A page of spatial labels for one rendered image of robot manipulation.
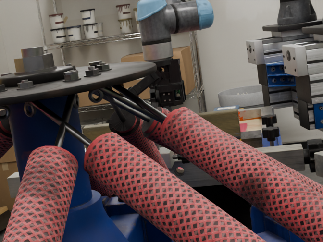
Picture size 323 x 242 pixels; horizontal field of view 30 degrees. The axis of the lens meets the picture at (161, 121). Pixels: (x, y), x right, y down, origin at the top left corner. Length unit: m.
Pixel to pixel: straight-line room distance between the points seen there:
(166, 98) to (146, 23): 0.19
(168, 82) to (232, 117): 0.18
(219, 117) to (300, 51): 0.44
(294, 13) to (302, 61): 0.54
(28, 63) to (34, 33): 4.85
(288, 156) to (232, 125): 0.24
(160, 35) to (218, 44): 3.77
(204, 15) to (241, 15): 3.70
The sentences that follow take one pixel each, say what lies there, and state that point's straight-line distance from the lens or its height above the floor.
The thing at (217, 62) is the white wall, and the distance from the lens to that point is 5.27.
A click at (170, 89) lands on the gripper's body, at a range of 1.50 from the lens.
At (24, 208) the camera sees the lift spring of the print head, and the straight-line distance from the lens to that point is 0.54.
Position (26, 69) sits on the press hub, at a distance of 0.75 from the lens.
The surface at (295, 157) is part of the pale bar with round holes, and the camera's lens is 1.34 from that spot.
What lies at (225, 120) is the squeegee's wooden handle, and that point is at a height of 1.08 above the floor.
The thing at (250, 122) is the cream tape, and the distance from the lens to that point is 2.11.
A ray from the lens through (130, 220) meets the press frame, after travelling 1.08.
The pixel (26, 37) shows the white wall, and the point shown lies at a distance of 5.62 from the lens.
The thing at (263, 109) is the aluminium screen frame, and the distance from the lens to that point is 2.13.
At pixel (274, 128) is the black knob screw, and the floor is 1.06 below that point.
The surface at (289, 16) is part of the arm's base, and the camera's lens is 2.39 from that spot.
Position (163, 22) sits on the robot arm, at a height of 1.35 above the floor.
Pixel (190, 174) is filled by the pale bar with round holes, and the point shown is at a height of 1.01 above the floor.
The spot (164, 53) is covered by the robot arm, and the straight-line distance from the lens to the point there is 1.50.
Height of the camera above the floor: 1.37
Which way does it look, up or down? 10 degrees down
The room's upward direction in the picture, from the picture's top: 8 degrees counter-clockwise
